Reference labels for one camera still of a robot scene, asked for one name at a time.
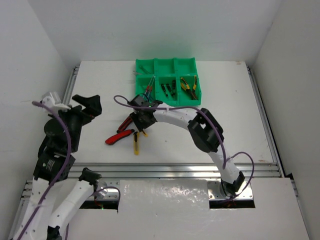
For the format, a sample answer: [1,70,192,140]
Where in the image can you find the yellow handled pliers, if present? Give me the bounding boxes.
[180,77,192,95]

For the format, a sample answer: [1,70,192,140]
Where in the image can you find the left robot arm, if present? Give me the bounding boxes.
[13,92,102,240]

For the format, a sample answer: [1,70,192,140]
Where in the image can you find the green six-compartment bin tray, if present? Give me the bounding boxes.
[135,57,202,107]

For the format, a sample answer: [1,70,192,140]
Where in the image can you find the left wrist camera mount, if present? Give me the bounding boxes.
[41,91,71,113]

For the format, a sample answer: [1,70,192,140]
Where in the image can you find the black green precision screwdriver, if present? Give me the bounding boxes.
[166,83,174,97]

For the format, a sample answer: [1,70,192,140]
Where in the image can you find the black red utility knife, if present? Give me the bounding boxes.
[116,116,133,133]

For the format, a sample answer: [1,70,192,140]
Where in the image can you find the large yellow box cutter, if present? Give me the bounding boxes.
[133,131,140,156]

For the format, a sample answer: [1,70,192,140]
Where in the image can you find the small silver wrench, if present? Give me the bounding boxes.
[139,65,151,75]

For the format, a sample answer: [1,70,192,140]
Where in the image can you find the long silver wrench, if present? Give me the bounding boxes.
[133,70,146,76]

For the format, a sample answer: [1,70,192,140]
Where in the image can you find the yellow needle nose pliers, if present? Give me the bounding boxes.
[191,75,198,100]

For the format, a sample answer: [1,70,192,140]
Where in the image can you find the blue screwdriver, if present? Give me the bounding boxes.
[147,75,156,99]
[144,75,155,97]

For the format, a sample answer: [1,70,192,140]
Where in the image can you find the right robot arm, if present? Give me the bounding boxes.
[128,95,245,196]

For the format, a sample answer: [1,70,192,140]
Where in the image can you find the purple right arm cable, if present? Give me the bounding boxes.
[113,94,256,201]

